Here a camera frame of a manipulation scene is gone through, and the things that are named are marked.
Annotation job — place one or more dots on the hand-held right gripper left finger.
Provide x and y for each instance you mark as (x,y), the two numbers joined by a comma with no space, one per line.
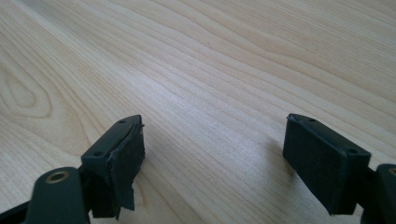
(115,161)

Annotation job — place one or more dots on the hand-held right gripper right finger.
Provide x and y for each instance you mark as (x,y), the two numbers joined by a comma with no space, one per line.
(323,165)

